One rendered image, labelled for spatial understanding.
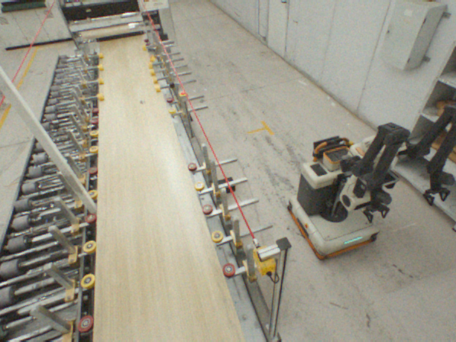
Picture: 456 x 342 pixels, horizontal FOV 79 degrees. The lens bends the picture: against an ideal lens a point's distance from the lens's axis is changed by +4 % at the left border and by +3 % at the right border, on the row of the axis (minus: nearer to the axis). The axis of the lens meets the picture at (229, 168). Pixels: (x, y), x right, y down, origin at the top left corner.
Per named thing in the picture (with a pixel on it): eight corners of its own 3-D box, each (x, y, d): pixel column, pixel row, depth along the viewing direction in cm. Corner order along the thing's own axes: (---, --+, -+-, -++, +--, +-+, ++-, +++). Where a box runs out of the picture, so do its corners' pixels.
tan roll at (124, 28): (159, 25, 505) (156, 18, 496) (160, 27, 496) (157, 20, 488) (77, 39, 478) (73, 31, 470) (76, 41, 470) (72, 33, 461)
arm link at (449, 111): (460, 95, 152) (445, 100, 151) (483, 111, 144) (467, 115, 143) (417, 149, 188) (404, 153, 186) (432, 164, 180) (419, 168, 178)
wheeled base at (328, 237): (285, 209, 302) (286, 195, 284) (335, 193, 313) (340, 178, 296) (318, 263, 255) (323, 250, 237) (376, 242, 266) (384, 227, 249)
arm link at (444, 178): (438, 161, 175) (426, 165, 174) (457, 164, 164) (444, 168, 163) (438, 179, 178) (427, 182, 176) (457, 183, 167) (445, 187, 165)
